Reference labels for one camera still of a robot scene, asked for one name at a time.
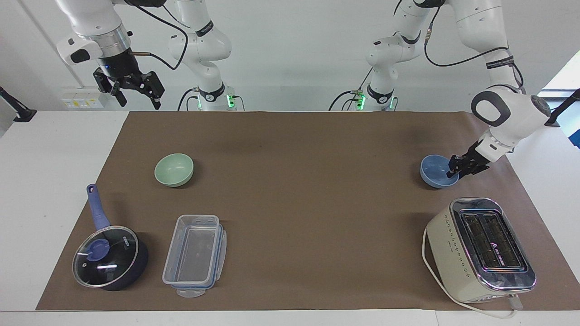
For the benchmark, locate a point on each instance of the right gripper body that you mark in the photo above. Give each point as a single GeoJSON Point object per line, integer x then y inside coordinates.
{"type": "Point", "coordinates": [118, 64]}

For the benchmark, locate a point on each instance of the blue saucepan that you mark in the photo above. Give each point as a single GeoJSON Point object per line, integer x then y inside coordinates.
{"type": "Point", "coordinates": [98, 213]}

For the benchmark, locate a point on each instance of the white wall socket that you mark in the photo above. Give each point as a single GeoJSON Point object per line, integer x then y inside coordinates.
{"type": "Point", "coordinates": [84, 98]}

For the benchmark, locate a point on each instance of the glass lid with blue knob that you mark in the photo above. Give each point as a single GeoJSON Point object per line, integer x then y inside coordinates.
{"type": "Point", "coordinates": [106, 256]}

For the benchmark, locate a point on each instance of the clear plastic container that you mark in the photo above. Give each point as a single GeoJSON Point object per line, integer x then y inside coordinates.
{"type": "Point", "coordinates": [195, 253]}

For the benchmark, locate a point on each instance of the black stand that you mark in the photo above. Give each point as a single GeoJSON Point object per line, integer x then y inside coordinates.
{"type": "Point", "coordinates": [562, 108]}
{"type": "Point", "coordinates": [18, 111]}

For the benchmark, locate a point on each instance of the blue bowl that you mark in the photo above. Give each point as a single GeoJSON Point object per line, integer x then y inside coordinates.
{"type": "Point", "coordinates": [434, 172]}

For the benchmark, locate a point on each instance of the green bowl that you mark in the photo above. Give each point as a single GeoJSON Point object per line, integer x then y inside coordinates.
{"type": "Point", "coordinates": [174, 170]}

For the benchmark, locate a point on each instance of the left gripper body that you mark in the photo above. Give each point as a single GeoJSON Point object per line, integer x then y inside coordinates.
{"type": "Point", "coordinates": [478, 157]}

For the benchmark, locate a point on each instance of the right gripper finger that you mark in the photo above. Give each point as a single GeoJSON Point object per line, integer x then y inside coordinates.
{"type": "Point", "coordinates": [153, 85]}
{"type": "Point", "coordinates": [108, 84]}

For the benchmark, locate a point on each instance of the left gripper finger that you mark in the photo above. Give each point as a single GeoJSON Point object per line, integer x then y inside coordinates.
{"type": "Point", "coordinates": [456, 163]}
{"type": "Point", "coordinates": [469, 170]}

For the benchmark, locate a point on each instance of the cream toaster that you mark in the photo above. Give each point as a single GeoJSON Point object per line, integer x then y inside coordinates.
{"type": "Point", "coordinates": [480, 253]}

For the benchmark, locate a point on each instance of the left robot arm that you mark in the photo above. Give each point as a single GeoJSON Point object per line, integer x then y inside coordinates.
{"type": "Point", "coordinates": [476, 22]}

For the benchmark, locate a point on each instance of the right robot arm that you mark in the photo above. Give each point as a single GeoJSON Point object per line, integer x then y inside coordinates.
{"type": "Point", "coordinates": [204, 45]}

